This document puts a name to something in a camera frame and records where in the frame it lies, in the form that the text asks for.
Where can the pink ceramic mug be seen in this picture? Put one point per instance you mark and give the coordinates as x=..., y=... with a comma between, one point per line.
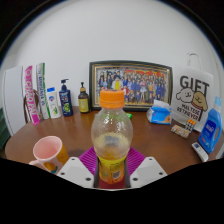
x=48, y=150

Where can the small green box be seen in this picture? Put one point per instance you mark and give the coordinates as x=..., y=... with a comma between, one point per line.
x=129, y=116

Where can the pink shuttlecock tube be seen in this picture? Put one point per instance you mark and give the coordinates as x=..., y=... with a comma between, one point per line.
x=31, y=96

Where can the white and blue shuttlecock tube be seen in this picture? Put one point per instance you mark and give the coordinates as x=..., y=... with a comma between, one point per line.
x=42, y=90

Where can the white paper gift bag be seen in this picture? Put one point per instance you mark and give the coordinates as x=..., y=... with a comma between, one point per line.
x=193, y=96

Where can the blue tissue pack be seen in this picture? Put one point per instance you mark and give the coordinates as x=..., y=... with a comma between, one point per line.
x=160, y=115

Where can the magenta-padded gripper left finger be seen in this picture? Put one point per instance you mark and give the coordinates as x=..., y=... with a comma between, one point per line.
x=76, y=171

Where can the orange-capped juice bottle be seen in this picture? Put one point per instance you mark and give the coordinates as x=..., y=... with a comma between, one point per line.
x=111, y=133

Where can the blue detergent bottle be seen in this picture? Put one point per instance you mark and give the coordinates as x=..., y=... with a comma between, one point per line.
x=210, y=130

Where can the small battery pack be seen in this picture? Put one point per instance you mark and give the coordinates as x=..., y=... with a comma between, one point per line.
x=190, y=125

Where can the tall white panel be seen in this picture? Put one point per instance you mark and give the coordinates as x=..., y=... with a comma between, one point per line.
x=13, y=100

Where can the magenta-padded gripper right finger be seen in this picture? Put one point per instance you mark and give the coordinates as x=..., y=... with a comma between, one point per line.
x=148, y=171

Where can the framed group photo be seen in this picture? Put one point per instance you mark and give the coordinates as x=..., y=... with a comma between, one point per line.
x=143, y=85

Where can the white remote control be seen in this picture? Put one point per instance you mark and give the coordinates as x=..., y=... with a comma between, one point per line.
x=200, y=152

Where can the dark yellow-labelled pump bottle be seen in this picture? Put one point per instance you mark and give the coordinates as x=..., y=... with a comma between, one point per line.
x=83, y=103

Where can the white shampoo bottle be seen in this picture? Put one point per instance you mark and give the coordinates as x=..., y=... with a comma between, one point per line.
x=53, y=105

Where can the small snack packet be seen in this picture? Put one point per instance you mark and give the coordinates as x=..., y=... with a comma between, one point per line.
x=180, y=131

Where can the dark blue pump bottle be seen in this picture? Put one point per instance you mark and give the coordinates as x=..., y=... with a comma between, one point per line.
x=66, y=103

